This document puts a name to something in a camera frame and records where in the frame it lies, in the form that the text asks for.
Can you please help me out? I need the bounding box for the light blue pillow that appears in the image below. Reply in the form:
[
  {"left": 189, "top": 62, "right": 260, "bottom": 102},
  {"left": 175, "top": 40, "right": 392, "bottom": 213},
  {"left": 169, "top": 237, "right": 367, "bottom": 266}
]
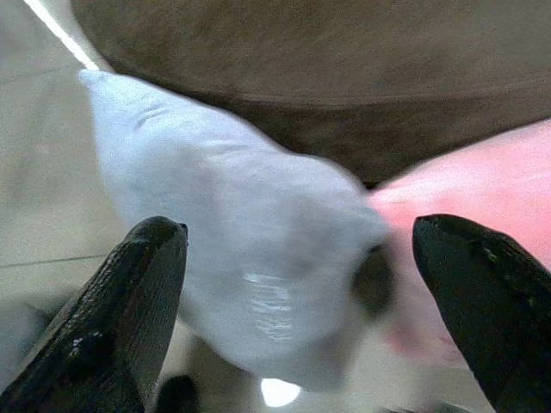
[{"left": 77, "top": 68, "right": 391, "bottom": 395}]

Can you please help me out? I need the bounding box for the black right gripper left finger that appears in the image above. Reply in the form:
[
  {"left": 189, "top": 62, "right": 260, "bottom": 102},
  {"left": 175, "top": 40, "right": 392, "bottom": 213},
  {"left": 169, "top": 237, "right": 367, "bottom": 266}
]
[{"left": 0, "top": 215, "right": 189, "bottom": 413}]

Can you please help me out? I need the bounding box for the pink pillow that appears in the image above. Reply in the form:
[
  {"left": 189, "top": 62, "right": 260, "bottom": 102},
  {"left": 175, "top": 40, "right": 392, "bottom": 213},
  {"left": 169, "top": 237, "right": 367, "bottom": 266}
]
[{"left": 365, "top": 120, "right": 551, "bottom": 375}]

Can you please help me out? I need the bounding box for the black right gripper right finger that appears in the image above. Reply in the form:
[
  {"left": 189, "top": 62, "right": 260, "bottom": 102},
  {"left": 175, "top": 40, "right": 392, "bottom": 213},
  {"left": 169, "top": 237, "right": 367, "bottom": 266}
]
[{"left": 412, "top": 213, "right": 551, "bottom": 413}]

